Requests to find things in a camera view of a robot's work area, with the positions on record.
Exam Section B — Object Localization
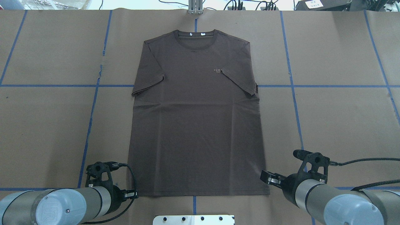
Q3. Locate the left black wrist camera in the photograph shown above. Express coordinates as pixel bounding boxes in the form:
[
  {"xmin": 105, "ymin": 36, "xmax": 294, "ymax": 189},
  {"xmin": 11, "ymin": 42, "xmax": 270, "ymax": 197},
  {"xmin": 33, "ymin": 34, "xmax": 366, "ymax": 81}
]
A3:
[{"xmin": 85, "ymin": 161, "xmax": 120, "ymax": 188}]

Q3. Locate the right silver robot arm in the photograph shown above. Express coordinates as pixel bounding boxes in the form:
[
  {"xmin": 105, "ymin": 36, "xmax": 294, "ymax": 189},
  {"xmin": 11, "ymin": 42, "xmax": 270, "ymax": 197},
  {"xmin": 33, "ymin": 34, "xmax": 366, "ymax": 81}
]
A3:
[{"xmin": 260, "ymin": 170, "xmax": 400, "ymax": 225}]

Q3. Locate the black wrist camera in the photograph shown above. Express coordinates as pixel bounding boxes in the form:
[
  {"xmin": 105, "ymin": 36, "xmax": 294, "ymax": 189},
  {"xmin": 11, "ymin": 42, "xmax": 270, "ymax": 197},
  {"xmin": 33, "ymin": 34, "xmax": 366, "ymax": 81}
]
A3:
[
  {"xmin": 293, "ymin": 149, "xmax": 330, "ymax": 184},
  {"xmin": 85, "ymin": 161, "xmax": 120, "ymax": 188}
]

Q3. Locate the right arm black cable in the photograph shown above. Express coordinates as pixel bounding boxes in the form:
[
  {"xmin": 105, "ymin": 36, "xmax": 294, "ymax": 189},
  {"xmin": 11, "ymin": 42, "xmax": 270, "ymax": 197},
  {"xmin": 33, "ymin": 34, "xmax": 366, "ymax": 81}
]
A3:
[{"xmin": 328, "ymin": 158, "xmax": 400, "ymax": 192}]

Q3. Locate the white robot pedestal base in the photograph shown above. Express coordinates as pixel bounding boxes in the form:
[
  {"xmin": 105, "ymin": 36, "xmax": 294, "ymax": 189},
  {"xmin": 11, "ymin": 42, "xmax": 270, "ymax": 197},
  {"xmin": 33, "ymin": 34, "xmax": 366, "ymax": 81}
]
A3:
[{"xmin": 152, "ymin": 215, "xmax": 236, "ymax": 225}]

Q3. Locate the dark brown t-shirt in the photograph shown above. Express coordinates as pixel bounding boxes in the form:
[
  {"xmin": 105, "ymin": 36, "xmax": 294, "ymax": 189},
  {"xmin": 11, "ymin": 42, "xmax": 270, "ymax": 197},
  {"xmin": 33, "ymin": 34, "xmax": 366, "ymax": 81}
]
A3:
[{"xmin": 128, "ymin": 30, "xmax": 270, "ymax": 197}]

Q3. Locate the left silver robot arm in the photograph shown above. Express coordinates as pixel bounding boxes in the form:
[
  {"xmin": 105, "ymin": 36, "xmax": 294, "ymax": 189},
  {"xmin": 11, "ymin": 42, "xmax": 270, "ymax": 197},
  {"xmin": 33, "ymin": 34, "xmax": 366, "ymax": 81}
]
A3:
[{"xmin": 0, "ymin": 186, "xmax": 138, "ymax": 225}]

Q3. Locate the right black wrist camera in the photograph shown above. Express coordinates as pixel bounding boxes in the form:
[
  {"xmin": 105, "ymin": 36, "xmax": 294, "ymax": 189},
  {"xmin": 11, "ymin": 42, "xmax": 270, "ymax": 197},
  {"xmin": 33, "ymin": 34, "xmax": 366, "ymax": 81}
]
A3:
[{"xmin": 293, "ymin": 149, "xmax": 330, "ymax": 184}]

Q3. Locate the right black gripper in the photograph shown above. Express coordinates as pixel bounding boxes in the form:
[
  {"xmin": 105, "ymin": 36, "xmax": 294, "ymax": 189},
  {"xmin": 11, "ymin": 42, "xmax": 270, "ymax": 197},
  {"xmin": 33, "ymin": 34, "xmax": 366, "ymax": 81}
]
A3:
[{"xmin": 260, "ymin": 170, "xmax": 302, "ymax": 200}]

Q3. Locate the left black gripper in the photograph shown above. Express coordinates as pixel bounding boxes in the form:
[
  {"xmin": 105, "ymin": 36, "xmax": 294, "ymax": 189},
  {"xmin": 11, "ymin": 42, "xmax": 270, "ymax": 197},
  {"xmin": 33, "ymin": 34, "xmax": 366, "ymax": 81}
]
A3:
[{"xmin": 112, "ymin": 186, "xmax": 138, "ymax": 210}]

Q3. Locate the aluminium frame post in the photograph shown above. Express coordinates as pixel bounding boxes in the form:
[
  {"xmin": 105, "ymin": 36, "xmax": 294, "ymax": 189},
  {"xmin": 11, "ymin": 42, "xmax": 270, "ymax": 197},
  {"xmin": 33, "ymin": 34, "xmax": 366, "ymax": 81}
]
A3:
[{"xmin": 188, "ymin": 0, "xmax": 204, "ymax": 15}]

